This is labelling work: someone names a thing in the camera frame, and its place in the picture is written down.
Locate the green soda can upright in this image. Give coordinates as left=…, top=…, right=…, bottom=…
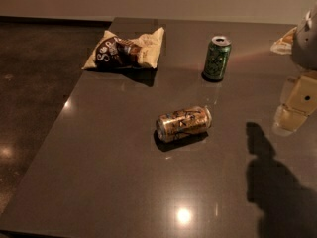
left=202, top=35, right=232, bottom=81

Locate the cream and brown chip bag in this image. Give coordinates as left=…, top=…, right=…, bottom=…
left=82, top=27, right=164, bottom=70

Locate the orange soda can lying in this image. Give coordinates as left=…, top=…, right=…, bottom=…
left=156, top=106, right=212, bottom=143

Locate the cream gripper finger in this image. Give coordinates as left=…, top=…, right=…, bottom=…
left=270, top=27, right=297, bottom=55
left=272, top=71, right=317, bottom=136

